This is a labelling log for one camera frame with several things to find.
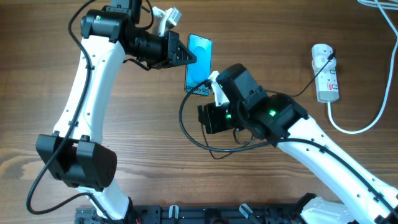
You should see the smartphone with cyan screen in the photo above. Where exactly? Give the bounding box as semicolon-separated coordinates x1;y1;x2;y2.
185;34;213;92

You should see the black USB charging cable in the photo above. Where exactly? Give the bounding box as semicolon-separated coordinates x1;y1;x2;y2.
197;49;336;161

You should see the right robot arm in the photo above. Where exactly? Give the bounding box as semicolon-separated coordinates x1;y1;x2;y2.
199;63;397;223

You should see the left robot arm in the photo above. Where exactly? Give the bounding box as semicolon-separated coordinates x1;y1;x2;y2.
35;1;197;223

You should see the white power strip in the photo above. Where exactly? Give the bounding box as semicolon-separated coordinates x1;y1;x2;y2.
312;44;340;103

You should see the black left camera cable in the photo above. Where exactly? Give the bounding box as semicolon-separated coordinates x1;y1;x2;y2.
25;0;97;215

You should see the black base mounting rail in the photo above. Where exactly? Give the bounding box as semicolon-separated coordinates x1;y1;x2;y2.
75;204;304;224

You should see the white power strip cord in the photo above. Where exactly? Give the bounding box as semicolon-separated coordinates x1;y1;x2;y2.
326;0;398;135

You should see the white cables top corner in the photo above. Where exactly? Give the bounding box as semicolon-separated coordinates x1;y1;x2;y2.
356;0;398;12

